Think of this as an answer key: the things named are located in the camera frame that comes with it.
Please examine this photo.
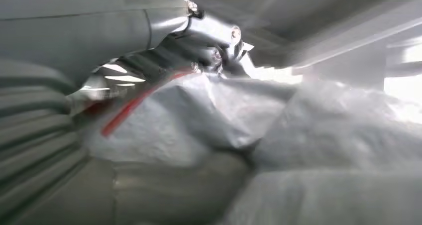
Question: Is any grey plastic mailer package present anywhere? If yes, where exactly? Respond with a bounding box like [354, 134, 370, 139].
[71, 70, 422, 225]

